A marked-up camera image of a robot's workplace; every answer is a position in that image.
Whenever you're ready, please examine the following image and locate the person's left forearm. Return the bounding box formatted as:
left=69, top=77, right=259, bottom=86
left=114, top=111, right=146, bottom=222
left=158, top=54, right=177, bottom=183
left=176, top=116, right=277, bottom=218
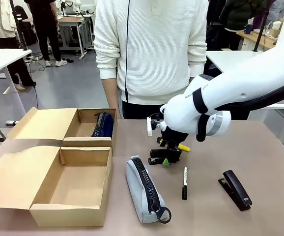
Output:
left=188, top=36, right=208, bottom=84

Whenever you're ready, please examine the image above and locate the thin black hanging cable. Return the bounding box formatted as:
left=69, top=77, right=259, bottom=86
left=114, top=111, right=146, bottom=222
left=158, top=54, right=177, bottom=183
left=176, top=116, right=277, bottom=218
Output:
left=124, top=0, right=131, bottom=102

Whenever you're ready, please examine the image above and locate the black stapler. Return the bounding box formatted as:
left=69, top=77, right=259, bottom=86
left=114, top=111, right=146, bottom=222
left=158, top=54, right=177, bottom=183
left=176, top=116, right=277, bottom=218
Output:
left=218, top=170, right=253, bottom=212

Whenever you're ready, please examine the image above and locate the person in black clothes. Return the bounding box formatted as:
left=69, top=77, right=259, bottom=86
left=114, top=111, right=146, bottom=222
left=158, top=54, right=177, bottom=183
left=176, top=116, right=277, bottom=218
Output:
left=24, top=0, right=68, bottom=67

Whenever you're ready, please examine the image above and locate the grey zippered pencil case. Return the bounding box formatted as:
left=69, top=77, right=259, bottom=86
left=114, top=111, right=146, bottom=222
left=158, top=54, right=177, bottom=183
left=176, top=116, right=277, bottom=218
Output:
left=125, top=155, right=172, bottom=224

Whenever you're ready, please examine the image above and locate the yellow highlighter pen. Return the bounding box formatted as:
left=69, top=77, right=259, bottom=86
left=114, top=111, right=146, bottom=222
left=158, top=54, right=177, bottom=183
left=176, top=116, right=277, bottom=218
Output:
left=156, top=137, right=191, bottom=153

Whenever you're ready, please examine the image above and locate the navy zippered pencil case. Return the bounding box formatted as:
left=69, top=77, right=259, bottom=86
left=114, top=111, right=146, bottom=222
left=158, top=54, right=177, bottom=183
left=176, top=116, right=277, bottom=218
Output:
left=90, top=112, right=114, bottom=138

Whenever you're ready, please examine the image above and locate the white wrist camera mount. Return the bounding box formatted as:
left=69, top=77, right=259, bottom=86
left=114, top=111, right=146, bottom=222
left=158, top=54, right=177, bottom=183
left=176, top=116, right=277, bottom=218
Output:
left=146, top=113, right=168, bottom=137

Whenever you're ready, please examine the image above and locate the black marker with white label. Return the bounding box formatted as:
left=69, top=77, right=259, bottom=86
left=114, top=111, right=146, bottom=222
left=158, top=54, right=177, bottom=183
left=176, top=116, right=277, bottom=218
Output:
left=181, top=166, right=189, bottom=201

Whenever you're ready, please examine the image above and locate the black floor cable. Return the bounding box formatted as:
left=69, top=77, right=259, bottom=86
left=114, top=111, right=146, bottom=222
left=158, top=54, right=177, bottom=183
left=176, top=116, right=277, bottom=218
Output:
left=24, top=55, right=47, bottom=111

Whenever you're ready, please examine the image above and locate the thick black marker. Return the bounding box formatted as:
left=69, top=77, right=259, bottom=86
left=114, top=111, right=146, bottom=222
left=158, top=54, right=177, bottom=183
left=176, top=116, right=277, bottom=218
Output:
left=149, top=148, right=169, bottom=157
left=147, top=157, right=167, bottom=166

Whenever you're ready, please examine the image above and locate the large open cardboard box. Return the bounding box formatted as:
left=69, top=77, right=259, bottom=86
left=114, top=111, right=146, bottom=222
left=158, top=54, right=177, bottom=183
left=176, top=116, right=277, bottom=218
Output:
left=0, top=145, right=114, bottom=228

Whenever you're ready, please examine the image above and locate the black stand pole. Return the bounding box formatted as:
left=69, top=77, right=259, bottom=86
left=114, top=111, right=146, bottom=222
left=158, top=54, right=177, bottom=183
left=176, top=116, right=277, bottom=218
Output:
left=8, top=0, right=32, bottom=53

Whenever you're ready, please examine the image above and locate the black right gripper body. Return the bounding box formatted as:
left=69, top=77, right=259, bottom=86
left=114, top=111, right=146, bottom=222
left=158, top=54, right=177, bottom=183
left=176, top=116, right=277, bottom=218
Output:
left=160, top=129, right=190, bottom=148

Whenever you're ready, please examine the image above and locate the person in dark green jacket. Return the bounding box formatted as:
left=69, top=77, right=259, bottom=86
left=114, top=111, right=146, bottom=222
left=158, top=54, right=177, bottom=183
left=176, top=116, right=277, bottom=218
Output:
left=219, top=0, right=268, bottom=52

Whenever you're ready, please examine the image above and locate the wooden top workbench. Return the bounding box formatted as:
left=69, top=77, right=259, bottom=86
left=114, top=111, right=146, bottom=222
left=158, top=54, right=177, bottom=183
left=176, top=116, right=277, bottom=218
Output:
left=236, top=28, right=284, bottom=52

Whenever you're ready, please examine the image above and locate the white desk with grey legs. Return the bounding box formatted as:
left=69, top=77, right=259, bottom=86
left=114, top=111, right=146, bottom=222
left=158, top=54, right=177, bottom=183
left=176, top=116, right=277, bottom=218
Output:
left=57, top=13, right=95, bottom=61

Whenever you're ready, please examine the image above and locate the person's right forearm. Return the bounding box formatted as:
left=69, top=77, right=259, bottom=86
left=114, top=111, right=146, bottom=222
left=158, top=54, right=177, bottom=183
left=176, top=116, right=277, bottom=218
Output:
left=100, top=76, right=118, bottom=110

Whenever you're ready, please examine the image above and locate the small cardboard box with lid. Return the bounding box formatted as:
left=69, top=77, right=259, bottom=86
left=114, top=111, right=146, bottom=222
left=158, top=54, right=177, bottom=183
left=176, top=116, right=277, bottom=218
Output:
left=6, top=106, right=118, bottom=156

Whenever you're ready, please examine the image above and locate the person in white sweater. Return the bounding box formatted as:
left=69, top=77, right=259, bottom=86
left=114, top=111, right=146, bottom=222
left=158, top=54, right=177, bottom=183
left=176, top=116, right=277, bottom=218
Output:
left=93, top=0, right=208, bottom=120

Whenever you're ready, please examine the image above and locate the black slanted pole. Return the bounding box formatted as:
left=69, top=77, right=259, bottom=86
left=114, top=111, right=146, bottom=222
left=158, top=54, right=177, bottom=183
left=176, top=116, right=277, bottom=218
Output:
left=253, top=0, right=272, bottom=53

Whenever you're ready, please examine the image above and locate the white table with white leg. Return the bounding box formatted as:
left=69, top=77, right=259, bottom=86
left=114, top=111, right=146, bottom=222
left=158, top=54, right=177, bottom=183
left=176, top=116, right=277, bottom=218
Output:
left=0, top=48, right=32, bottom=118

